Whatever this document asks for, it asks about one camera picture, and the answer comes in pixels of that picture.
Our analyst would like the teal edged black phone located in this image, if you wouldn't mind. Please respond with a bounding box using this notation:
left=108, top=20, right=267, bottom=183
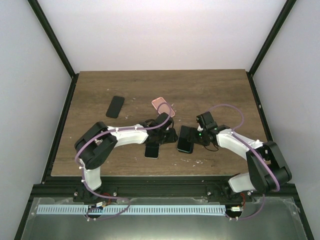
left=177, top=125, right=194, bottom=154

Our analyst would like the black phone case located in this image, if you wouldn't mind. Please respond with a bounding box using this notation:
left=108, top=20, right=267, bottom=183
left=163, top=127, right=178, bottom=144

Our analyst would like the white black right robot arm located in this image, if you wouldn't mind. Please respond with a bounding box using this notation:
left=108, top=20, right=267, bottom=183
left=189, top=111, right=292, bottom=202

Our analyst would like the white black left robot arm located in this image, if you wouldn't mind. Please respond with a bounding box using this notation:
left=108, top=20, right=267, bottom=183
left=74, top=112, right=178, bottom=202

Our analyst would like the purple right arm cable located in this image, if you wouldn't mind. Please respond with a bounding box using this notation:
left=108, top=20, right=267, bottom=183
left=206, top=104, right=282, bottom=221

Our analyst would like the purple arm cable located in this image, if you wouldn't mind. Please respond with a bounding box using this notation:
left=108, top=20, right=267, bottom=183
left=206, top=104, right=282, bottom=221
left=75, top=102, right=176, bottom=222

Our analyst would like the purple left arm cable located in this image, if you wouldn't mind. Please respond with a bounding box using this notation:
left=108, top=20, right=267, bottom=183
left=75, top=102, right=176, bottom=222

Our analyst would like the light blue slotted cable duct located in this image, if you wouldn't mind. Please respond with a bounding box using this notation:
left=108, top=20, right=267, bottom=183
left=36, top=204, right=226, bottom=216

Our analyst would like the black aluminium frame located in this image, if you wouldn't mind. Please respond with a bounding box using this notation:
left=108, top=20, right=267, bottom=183
left=14, top=0, right=314, bottom=240

